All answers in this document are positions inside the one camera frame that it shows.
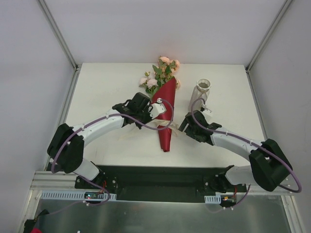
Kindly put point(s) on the right white cable duct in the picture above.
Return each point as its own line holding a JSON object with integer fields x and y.
{"x": 216, "y": 199}

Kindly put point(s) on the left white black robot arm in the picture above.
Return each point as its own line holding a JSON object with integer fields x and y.
{"x": 67, "y": 145}

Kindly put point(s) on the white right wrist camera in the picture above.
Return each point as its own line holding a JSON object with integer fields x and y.
{"x": 206, "y": 111}

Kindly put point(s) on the left aluminium frame post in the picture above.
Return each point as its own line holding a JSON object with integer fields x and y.
{"x": 57, "y": 33}

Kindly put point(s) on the beige faceted vase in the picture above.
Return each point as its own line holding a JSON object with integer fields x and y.
{"x": 201, "y": 90}

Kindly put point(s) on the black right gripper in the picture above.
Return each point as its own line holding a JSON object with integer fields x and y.
{"x": 190, "y": 120}

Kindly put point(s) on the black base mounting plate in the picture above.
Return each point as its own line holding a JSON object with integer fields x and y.
{"x": 164, "y": 184}

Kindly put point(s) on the aluminium front rail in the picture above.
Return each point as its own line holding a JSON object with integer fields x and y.
{"x": 45, "y": 180}

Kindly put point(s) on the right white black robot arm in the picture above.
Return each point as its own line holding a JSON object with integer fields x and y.
{"x": 268, "y": 166}

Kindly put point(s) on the aluminium frame post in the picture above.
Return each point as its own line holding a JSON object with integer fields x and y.
{"x": 57, "y": 33}
{"x": 270, "y": 32}

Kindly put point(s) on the red black object corner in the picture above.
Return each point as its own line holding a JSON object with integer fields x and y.
{"x": 29, "y": 225}

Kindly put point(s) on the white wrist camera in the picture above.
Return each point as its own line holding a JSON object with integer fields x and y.
{"x": 156, "y": 109}
{"x": 206, "y": 111}

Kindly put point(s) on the shiny metal floor sheet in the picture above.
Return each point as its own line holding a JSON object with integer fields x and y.
{"x": 255, "y": 214}

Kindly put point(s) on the red wrapping paper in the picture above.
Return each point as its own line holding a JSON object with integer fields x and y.
{"x": 167, "y": 92}

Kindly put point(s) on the right aluminium frame post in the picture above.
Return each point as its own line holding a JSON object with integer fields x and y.
{"x": 270, "y": 32}

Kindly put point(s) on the left white cable duct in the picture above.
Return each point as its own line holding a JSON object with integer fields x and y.
{"x": 73, "y": 195}

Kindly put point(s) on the pink artificial flower bunch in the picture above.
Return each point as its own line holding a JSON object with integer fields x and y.
{"x": 162, "y": 73}

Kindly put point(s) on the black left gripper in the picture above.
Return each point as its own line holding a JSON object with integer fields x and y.
{"x": 146, "y": 112}

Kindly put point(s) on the white cable duct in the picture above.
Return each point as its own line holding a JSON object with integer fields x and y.
{"x": 73, "y": 195}
{"x": 216, "y": 199}

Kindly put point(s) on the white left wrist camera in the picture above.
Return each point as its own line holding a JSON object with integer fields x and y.
{"x": 156, "y": 109}

